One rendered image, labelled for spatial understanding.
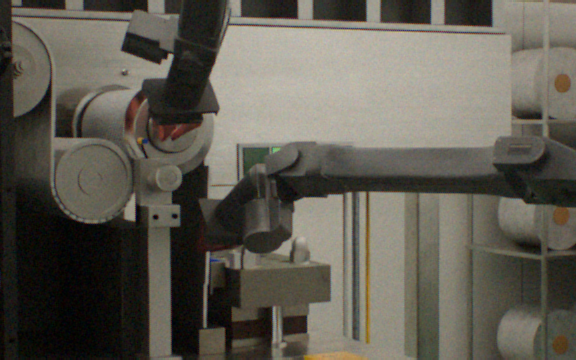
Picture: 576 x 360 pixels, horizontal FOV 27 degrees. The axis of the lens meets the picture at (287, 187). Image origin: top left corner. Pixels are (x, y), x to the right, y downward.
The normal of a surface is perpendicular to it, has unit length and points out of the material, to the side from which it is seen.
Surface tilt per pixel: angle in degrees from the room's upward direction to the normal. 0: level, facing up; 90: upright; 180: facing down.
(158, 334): 90
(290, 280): 90
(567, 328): 90
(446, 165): 62
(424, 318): 90
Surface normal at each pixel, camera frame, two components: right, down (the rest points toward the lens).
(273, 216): -0.54, -0.48
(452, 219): 0.46, 0.04
